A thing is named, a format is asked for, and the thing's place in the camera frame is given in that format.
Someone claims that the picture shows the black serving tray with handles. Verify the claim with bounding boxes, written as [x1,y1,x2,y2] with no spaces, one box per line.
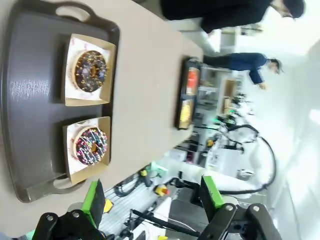
[174,56,203,131]

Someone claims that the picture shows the yellow plastic plug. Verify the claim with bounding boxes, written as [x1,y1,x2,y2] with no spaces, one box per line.
[102,198,115,213]
[154,184,170,197]

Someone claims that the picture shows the chocolate donut with gold sprinkles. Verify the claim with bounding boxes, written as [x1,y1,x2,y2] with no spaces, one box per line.
[73,49,109,93]

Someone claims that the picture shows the black cable sleeve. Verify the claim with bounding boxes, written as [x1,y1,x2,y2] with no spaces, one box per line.
[219,123,277,196]

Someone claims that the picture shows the red glazed donut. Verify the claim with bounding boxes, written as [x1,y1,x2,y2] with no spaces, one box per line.
[187,70,199,92]

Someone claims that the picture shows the brown serving tray with handles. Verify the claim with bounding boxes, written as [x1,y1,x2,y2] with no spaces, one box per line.
[0,1,121,204]

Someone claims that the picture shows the person in black cardigan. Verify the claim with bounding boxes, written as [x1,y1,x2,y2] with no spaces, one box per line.
[159,0,307,35]

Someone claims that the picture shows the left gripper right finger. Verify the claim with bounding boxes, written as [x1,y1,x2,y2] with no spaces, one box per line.
[199,175,281,240]

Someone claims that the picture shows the person in navy jacket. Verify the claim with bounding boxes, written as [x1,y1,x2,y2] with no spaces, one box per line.
[203,52,285,90]

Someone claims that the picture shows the chocolate donut with coloured sprinkles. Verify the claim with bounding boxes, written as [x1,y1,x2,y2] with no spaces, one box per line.
[74,126,110,166]

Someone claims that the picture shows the yellow glazed sprinkle donut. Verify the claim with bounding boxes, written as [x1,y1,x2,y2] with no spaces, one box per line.
[181,104,193,123]

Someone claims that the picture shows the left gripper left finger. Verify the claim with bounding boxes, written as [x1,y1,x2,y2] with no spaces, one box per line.
[32,178,106,240]

